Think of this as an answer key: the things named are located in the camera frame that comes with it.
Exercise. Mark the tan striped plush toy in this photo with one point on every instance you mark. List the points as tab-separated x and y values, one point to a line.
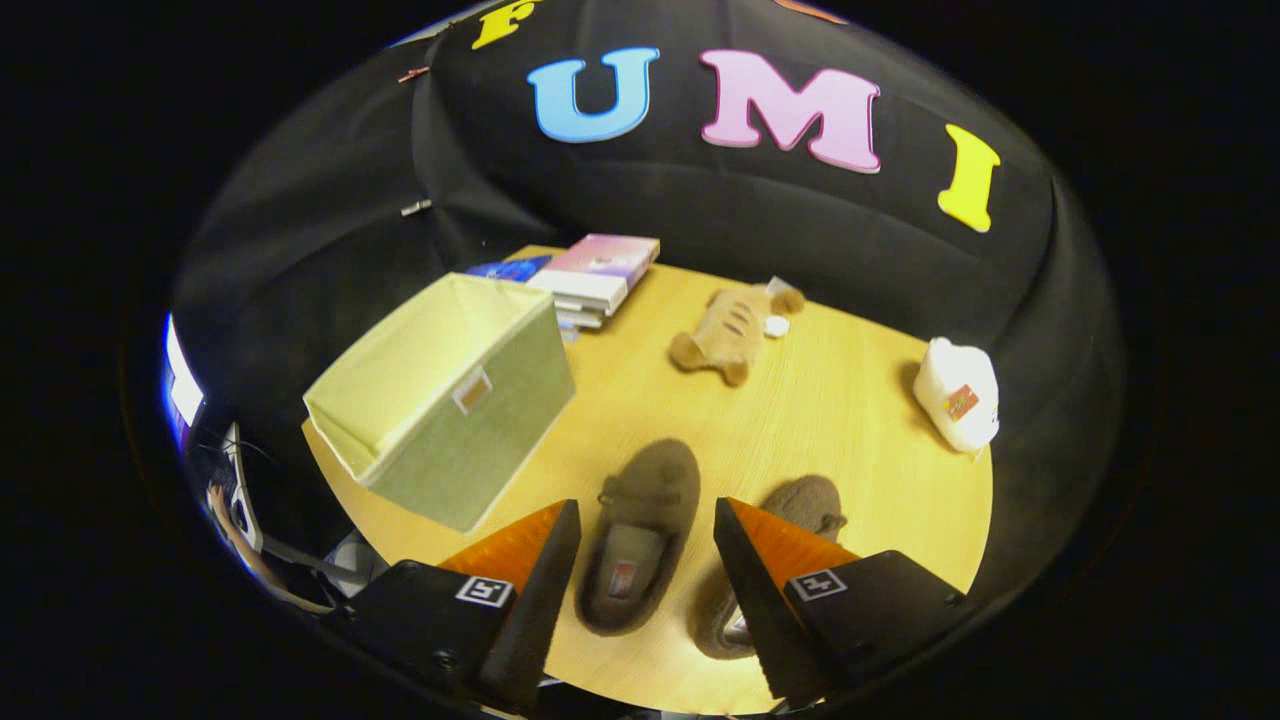
725	335

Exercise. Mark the blue book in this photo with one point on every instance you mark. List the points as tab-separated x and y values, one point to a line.
510	268

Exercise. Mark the green fabric storage box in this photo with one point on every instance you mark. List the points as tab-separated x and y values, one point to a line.
480	430

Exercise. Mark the white plush toy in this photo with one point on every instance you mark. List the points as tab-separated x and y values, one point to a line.
945	385

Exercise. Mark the white book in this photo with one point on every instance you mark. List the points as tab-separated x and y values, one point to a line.
582	318

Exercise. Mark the brown fluffy shoe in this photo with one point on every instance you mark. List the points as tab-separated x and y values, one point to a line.
650	480
810	500

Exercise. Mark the white metal frame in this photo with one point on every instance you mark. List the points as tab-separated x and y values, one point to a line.
240	490

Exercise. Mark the pink book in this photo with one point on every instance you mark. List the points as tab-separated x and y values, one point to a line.
610	258

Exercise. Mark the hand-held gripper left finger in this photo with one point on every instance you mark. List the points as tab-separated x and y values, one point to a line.
545	610

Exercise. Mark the small red clip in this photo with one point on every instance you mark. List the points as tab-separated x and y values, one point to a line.
412	73

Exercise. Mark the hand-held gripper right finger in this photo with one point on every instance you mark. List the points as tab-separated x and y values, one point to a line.
750	600

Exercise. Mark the bright light strip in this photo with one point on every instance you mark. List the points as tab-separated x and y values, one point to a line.
183	385

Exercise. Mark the small white oval object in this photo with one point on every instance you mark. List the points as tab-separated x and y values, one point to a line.
776	325

